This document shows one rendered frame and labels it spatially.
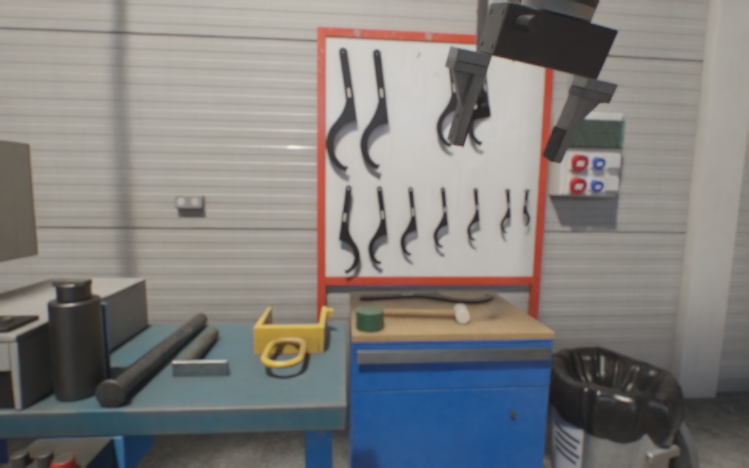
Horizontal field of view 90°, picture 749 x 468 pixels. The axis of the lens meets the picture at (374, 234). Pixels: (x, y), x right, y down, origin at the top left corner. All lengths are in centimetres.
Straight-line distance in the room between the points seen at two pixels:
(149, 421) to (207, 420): 9
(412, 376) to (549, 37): 116
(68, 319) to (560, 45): 81
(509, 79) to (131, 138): 235
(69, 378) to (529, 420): 138
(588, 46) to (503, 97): 217
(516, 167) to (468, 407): 162
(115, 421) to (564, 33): 84
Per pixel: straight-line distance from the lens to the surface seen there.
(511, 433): 163
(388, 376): 140
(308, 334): 89
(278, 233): 248
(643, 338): 338
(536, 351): 150
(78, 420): 84
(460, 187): 251
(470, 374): 146
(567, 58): 49
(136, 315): 114
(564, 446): 208
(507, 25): 46
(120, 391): 79
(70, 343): 83
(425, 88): 253
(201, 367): 85
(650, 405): 190
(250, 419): 74
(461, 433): 157
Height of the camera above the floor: 142
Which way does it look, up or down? 6 degrees down
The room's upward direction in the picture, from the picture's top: 1 degrees clockwise
